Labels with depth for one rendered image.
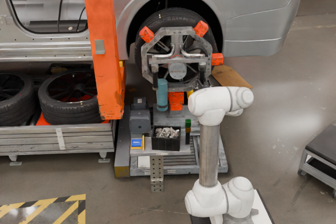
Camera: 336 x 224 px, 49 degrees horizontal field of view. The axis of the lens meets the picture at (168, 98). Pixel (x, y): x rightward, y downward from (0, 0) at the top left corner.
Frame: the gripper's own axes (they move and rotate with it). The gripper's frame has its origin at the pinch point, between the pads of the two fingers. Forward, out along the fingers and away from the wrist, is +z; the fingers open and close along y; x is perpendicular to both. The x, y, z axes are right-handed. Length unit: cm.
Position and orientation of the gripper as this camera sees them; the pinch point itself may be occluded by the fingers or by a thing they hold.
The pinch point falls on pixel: (201, 77)
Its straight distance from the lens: 268.6
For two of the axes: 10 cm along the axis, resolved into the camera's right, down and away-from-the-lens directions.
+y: 10.0, -0.3, 0.3
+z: -0.4, -5.6, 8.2
